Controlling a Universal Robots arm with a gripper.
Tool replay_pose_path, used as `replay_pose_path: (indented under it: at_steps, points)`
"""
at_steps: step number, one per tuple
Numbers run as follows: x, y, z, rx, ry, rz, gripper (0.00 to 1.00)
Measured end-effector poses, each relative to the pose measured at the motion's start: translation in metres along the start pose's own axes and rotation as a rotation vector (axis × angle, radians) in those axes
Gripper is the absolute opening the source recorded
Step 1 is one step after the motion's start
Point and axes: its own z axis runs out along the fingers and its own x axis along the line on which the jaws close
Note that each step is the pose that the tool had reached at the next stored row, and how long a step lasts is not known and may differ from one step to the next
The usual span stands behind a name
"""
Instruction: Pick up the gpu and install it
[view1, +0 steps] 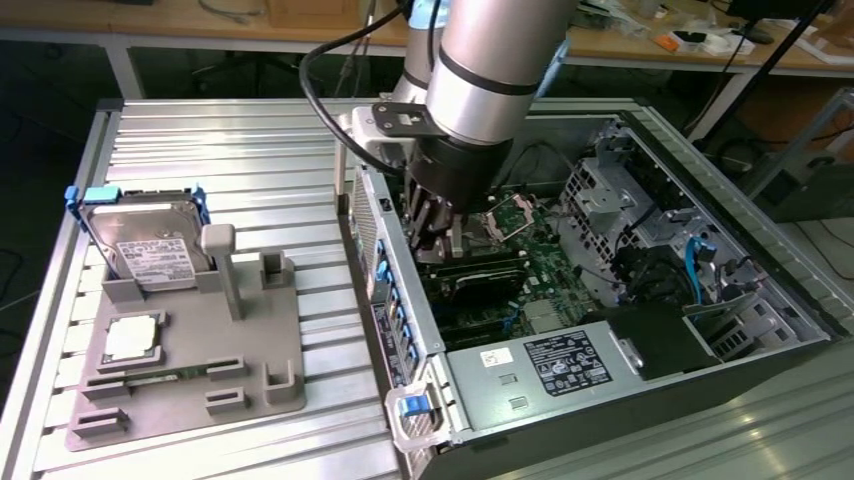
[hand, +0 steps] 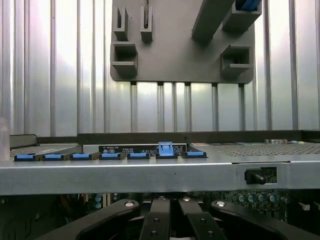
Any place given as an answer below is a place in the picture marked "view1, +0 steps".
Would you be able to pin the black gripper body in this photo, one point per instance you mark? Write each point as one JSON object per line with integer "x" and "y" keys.
{"x": 460, "y": 170}

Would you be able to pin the graphics card with black fan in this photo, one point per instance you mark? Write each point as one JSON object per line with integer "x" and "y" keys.
{"x": 487, "y": 287}

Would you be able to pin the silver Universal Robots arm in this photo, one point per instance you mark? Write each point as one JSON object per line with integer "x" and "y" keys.
{"x": 494, "y": 75}

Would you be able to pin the metal socket cover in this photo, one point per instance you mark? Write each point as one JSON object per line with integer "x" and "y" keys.
{"x": 498, "y": 205}

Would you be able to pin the green motherboard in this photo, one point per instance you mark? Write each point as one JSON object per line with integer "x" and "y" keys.
{"x": 547, "y": 270}

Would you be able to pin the black expansion slot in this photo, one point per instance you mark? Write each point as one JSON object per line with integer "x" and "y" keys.
{"x": 476, "y": 334}

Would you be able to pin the silver chipset heatsink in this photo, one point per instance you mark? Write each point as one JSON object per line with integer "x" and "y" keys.
{"x": 547, "y": 317}

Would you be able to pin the silver disk bay cage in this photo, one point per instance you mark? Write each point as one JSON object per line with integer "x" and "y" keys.
{"x": 601, "y": 200}

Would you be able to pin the grey power supply unit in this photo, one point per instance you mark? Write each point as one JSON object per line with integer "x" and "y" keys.
{"x": 507, "y": 395}

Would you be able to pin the blue case latch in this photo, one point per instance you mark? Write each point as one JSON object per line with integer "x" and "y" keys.
{"x": 414, "y": 405}

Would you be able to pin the black office chair base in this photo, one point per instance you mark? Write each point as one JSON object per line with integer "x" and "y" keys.
{"x": 267, "y": 60}

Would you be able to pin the silver hard disk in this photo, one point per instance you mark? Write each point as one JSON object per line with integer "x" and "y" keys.
{"x": 134, "y": 225}

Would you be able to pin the open black PC case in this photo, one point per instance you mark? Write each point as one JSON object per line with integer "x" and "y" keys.
{"x": 601, "y": 440}

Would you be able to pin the green RAM stick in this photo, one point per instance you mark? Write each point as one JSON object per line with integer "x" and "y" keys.
{"x": 190, "y": 372}

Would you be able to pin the white plastic desk item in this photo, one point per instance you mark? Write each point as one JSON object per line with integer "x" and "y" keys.
{"x": 723, "y": 47}

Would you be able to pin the blue disk caddy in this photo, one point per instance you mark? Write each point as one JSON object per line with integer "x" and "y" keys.
{"x": 102, "y": 194}

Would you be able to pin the silver CPU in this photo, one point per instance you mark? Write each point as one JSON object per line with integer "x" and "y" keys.
{"x": 132, "y": 339}

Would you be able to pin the grey parts rack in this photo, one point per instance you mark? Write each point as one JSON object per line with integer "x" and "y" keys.
{"x": 187, "y": 405}

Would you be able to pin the dark equipment box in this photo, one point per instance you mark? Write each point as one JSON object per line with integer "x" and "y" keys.
{"x": 821, "y": 190}

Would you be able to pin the black tripod leg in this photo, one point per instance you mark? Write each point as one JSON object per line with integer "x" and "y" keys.
{"x": 789, "y": 45}

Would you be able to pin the black monitor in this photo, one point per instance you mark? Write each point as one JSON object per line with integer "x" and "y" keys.
{"x": 781, "y": 7}

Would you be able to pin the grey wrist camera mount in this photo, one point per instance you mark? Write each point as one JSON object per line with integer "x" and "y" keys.
{"x": 360, "y": 125}

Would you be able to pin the wooden desk white frame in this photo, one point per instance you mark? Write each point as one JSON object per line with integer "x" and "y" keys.
{"x": 100, "y": 15}

